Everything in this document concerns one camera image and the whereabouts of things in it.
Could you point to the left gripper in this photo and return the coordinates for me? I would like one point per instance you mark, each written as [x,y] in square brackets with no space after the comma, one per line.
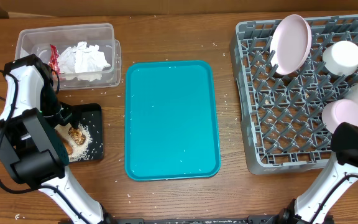
[70,112]

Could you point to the golden food scrap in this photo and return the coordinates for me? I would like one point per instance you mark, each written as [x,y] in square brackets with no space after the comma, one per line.
[76,135]

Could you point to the brown carrot-shaped food scrap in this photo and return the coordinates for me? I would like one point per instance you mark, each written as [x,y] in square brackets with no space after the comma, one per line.
[65,143]

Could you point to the red snack wrapper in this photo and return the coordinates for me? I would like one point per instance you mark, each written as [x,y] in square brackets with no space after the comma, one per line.
[53,61]

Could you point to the white napkin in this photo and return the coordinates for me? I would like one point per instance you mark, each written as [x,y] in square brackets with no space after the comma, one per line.
[81,61]

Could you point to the large white plate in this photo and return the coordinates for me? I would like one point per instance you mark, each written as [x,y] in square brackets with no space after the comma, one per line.
[291,43]

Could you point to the small white plate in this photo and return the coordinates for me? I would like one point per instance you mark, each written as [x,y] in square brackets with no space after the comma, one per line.
[338,112]

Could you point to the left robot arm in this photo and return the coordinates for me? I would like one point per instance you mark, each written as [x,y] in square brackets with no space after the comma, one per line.
[31,150]

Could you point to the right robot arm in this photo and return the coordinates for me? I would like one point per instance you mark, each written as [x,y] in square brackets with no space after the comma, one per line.
[341,171]

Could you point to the grey dishwasher rack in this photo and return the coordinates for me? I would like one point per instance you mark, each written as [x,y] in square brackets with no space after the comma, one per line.
[281,122]

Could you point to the black tray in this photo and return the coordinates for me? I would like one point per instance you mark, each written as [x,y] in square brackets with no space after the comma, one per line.
[91,115]

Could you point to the pile of white rice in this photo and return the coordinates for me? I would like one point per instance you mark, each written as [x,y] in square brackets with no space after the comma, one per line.
[80,152]

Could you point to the clear plastic bin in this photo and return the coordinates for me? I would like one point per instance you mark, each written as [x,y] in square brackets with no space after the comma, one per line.
[37,42]

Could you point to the teal serving tray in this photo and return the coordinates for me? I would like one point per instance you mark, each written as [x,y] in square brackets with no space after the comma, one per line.
[171,124]

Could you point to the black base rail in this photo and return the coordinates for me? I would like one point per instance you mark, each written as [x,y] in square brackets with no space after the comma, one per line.
[255,219]

